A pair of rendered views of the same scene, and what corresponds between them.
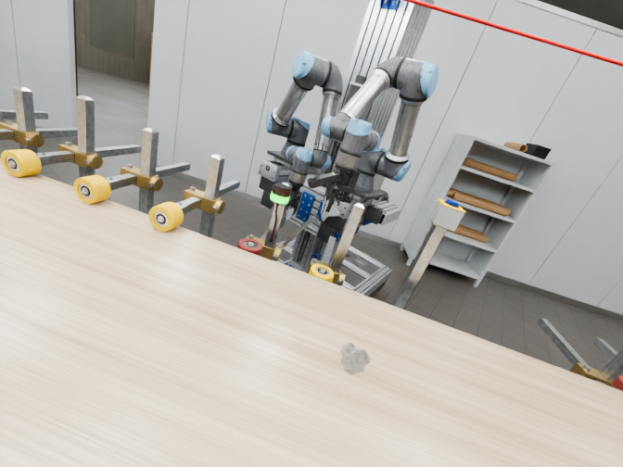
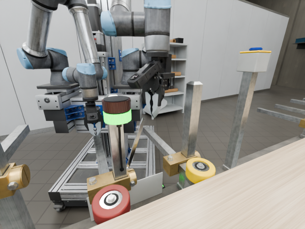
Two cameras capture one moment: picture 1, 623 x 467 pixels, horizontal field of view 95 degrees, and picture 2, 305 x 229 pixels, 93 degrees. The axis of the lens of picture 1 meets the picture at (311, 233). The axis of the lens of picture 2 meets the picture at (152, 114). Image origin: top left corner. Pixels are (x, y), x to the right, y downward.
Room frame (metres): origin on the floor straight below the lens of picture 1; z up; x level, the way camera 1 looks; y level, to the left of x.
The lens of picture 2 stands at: (0.57, 0.21, 1.18)
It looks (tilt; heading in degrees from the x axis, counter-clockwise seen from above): 20 degrees down; 331
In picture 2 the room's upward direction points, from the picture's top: straight up
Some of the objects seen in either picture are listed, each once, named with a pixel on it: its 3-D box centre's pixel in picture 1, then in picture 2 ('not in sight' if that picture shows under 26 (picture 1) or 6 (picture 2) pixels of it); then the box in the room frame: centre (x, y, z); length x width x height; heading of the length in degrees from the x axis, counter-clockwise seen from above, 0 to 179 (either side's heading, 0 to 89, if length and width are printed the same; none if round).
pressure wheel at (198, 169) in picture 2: (317, 283); (198, 180); (0.80, -0.07, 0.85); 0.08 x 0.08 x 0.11
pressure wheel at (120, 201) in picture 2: (247, 258); (113, 215); (0.82, 0.18, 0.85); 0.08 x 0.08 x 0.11
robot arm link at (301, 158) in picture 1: (301, 160); (86, 76); (1.32, 0.15, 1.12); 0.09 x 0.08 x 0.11; 29
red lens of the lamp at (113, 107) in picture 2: (282, 189); (116, 103); (0.87, 0.13, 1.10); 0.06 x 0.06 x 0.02
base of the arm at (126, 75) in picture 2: (362, 179); (131, 76); (1.57, -0.17, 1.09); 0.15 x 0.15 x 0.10
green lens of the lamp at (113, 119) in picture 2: (279, 196); (117, 114); (0.87, 0.13, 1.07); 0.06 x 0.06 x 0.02
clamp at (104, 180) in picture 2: (262, 248); (113, 183); (0.92, 0.15, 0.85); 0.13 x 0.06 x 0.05; 86
